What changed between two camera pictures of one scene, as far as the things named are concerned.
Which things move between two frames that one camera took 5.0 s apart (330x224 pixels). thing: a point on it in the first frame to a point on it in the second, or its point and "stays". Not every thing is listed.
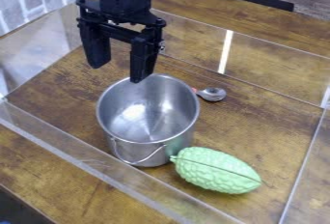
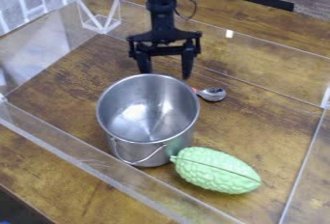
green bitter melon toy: [216, 170] stays
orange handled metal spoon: [210, 94] stays
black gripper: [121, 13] to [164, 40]
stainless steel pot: [148, 118] stays
